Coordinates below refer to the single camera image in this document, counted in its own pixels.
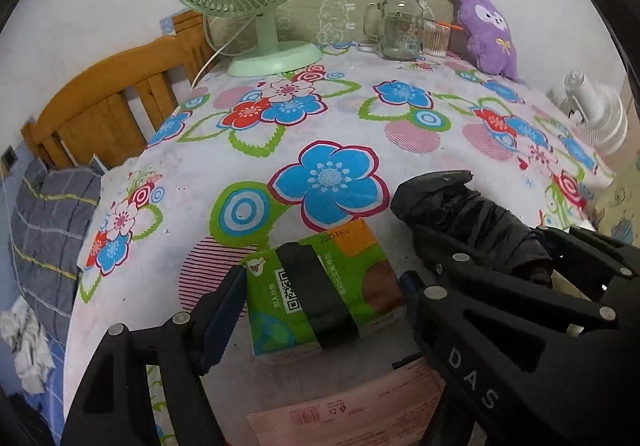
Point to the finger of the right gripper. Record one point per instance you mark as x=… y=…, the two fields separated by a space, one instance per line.
x=518 y=286
x=585 y=247

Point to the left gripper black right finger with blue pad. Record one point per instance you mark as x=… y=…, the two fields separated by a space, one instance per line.
x=458 y=417

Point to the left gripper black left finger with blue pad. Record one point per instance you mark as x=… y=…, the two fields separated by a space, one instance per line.
x=112 y=405

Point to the black plastic bag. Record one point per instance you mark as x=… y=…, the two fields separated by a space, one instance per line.
x=444 y=202

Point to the pink mask package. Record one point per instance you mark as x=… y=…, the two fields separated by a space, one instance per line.
x=392 y=410

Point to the green tissue pack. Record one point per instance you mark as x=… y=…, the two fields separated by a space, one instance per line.
x=319 y=293

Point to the blue checked bedsheet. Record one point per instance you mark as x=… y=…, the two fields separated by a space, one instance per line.
x=50 y=403

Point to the crumpled white grey cloth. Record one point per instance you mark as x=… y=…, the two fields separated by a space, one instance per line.
x=29 y=345

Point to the white small fan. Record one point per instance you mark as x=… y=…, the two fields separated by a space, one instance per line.
x=595 y=108

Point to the grey plaid pillow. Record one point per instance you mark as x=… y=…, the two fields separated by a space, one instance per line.
x=49 y=223

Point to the purple plush toy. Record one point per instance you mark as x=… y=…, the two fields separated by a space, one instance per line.
x=489 y=42

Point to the cotton swab container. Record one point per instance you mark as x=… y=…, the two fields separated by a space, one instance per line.
x=436 y=37

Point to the floral tablecloth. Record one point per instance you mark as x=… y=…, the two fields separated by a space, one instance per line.
x=248 y=164

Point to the glass mason jar mug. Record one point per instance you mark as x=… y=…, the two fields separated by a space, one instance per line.
x=396 y=27

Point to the wooden bed headboard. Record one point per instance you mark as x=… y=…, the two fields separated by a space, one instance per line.
x=90 y=115

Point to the wall socket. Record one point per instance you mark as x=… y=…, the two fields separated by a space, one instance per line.
x=8 y=158

